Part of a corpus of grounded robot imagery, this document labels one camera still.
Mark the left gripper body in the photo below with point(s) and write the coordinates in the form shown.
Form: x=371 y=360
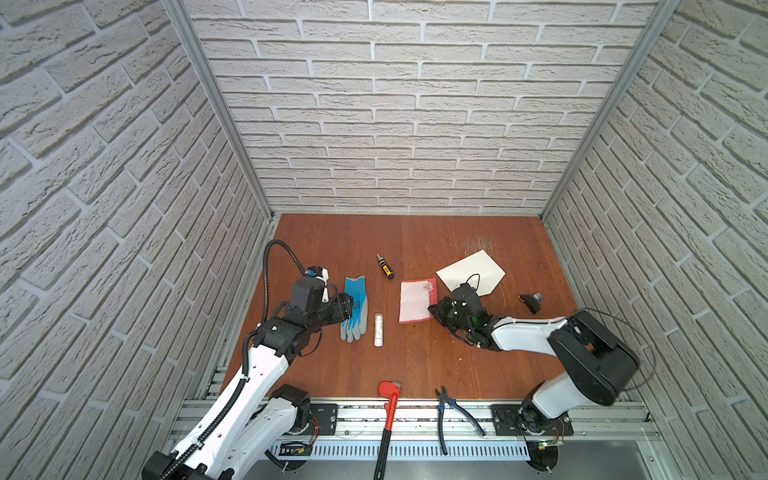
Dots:
x=325 y=315

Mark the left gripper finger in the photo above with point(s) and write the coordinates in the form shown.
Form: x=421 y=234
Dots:
x=342 y=300
x=341 y=315

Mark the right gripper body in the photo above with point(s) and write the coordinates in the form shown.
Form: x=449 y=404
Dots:
x=464 y=326

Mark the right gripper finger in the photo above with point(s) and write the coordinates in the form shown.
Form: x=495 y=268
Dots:
x=447 y=322
x=439 y=311

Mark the pink white letter card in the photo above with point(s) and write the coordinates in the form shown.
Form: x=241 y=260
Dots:
x=415 y=299

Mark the cream envelope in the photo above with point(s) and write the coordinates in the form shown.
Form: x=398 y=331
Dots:
x=478 y=270

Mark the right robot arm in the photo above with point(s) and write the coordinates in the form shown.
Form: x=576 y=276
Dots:
x=597 y=364

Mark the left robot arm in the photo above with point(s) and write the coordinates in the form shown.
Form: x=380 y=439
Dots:
x=247 y=419

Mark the blue grey work glove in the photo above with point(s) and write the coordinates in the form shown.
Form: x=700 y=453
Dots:
x=354 y=328

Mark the white glue stick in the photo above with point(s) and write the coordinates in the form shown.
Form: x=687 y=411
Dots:
x=378 y=329

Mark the black yellow stubby screwdriver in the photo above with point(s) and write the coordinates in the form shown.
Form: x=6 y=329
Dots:
x=385 y=267

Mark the small black orange object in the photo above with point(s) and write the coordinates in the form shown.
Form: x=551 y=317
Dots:
x=532 y=301

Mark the red pipe wrench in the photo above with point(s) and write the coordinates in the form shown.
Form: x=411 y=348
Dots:
x=390 y=390

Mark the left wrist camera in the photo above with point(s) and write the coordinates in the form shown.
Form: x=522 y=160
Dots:
x=322 y=274

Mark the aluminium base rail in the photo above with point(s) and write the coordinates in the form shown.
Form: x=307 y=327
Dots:
x=351 y=428

